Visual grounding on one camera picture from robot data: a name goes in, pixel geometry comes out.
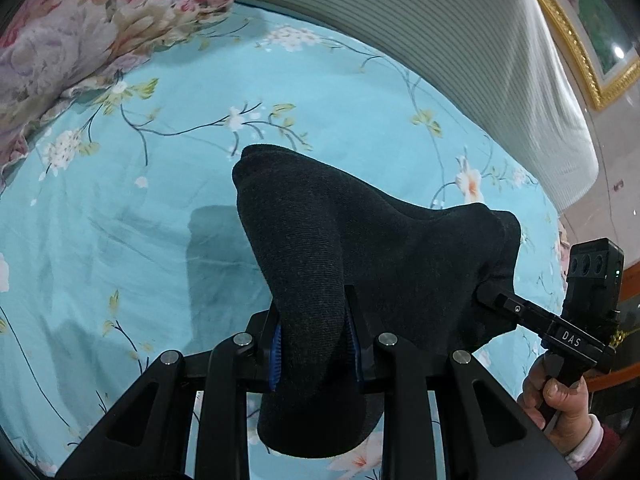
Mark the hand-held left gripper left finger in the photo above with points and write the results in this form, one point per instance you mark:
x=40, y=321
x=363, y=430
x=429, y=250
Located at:
x=274, y=360

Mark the gold framed picture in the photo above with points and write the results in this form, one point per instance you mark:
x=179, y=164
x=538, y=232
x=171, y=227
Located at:
x=595, y=20

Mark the person's right forearm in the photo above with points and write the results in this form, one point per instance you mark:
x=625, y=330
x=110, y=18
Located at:
x=600, y=447

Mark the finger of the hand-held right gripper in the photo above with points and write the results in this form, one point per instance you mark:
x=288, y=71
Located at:
x=515, y=310

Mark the black pants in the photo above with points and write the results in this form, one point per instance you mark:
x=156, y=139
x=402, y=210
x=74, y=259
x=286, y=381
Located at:
x=400, y=260

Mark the pink floral quilt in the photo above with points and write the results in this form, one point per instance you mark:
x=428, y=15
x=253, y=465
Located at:
x=75, y=20

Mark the person's right hand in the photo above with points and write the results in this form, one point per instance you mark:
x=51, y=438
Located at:
x=565, y=405

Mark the blue floral bed sheet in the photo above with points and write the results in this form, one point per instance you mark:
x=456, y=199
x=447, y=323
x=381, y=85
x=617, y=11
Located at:
x=125, y=210

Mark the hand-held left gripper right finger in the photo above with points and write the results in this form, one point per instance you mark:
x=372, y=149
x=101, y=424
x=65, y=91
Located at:
x=356, y=355

